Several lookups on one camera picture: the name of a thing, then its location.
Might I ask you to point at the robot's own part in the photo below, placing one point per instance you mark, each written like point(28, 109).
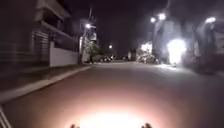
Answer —
point(146, 125)
point(74, 126)

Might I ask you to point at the pavement beside road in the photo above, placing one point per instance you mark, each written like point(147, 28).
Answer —
point(36, 78)

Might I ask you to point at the building with balconies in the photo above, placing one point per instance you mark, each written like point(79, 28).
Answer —
point(36, 33)

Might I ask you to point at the bush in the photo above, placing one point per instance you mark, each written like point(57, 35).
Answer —
point(92, 50)

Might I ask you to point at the asphalt road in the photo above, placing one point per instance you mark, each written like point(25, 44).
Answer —
point(133, 90)

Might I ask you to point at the white wall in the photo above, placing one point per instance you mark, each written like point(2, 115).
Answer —
point(63, 56)

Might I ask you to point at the street lamp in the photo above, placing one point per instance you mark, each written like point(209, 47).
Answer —
point(158, 18)

